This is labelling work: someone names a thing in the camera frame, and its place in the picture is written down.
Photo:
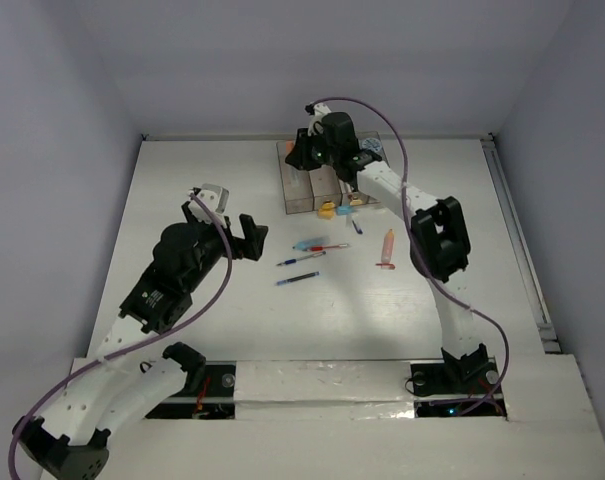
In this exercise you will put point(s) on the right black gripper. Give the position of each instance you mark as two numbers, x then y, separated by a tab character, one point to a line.
299	155

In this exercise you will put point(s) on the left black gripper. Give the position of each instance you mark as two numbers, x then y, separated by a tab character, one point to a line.
253	235

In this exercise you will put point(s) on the blue tape roll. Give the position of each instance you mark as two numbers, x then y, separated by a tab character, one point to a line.
372	144

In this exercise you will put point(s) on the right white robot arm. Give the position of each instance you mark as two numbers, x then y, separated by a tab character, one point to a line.
439	241

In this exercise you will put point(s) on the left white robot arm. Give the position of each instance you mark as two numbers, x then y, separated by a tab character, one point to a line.
68	431

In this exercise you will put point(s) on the blue gel pen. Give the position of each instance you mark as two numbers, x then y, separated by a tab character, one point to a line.
299	259

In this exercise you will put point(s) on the blue highlighter pen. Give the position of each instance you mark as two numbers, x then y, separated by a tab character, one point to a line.
306	244

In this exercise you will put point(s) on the yellow eraser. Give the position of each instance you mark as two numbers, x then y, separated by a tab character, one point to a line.
326	211

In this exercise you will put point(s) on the red gel pen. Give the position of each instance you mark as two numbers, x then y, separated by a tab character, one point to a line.
322	248

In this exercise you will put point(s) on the light blue eraser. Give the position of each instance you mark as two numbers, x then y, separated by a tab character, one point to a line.
344	210

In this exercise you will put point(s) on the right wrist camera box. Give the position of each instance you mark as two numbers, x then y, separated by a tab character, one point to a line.
316	112

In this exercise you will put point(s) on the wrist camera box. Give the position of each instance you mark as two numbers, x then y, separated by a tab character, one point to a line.
214	197
316	112

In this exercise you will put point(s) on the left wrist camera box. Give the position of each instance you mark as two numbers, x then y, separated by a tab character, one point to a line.
214	197

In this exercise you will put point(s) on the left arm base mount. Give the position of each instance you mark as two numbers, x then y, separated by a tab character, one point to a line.
212	400

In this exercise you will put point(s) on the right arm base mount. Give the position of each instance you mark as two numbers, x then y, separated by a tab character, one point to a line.
437	395

